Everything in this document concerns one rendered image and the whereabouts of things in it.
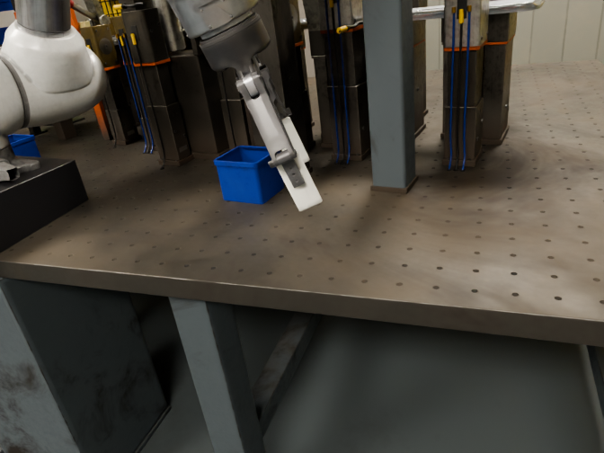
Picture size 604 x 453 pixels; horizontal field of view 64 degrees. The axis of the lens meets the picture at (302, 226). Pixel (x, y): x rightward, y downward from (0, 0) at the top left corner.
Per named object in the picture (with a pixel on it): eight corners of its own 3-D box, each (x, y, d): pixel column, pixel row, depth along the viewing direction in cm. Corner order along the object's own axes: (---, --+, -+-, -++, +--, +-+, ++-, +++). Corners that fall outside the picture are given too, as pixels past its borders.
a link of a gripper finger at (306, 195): (297, 149, 55) (298, 152, 55) (322, 199, 59) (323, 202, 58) (273, 161, 56) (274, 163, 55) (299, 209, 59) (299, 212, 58)
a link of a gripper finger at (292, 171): (286, 141, 54) (288, 151, 51) (305, 179, 56) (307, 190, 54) (273, 147, 54) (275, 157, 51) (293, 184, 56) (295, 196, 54)
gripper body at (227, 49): (199, 34, 58) (236, 103, 63) (192, 45, 51) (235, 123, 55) (255, 5, 57) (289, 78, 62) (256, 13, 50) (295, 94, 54)
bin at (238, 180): (287, 186, 107) (281, 146, 103) (262, 205, 99) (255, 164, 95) (245, 182, 112) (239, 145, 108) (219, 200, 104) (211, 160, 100)
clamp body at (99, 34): (143, 139, 159) (111, 23, 144) (120, 149, 152) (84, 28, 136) (128, 138, 163) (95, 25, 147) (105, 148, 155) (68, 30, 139)
